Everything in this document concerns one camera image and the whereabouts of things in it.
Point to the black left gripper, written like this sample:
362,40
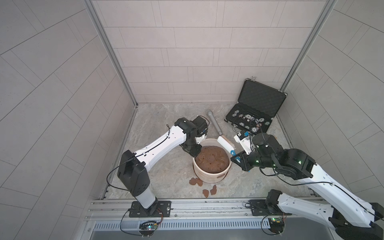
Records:
193,150

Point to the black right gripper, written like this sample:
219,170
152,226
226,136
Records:
243,162

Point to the white scrub brush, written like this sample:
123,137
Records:
227,144

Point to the white ceramic pot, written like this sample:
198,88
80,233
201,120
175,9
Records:
207,177

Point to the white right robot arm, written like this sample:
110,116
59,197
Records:
349,216

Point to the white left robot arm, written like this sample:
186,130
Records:
134,168

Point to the brown dried mud filling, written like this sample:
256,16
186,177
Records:
212,159

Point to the brown mud flake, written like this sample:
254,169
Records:
213,191
206,193
192,181
199,182

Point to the silver microphone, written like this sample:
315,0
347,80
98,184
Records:
214,122

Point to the black poker chip case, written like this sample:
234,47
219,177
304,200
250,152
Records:
256,107

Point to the right circuit board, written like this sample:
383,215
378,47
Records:
277,226

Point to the circuit board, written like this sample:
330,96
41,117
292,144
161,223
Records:
277,226
149,226

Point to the left circuit board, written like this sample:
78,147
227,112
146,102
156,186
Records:
149,226

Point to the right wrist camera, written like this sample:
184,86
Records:
243,138

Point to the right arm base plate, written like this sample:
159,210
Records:
260,208

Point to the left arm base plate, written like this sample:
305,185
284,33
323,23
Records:
156,210

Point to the aluminium frame rail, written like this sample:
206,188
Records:
185,214

